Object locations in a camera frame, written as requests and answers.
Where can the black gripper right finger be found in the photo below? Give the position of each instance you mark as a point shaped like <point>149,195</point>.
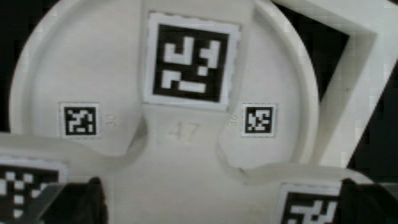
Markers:
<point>369,203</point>

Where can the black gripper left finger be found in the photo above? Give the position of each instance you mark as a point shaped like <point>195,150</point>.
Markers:
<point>70,204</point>

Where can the white cross-shaped table base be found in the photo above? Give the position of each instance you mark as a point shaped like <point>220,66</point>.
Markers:
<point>177,187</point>

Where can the white round table top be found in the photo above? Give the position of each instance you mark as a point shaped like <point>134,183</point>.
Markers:
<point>172,72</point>

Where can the white front fence bar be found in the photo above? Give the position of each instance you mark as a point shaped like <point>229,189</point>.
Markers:
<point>365,18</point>

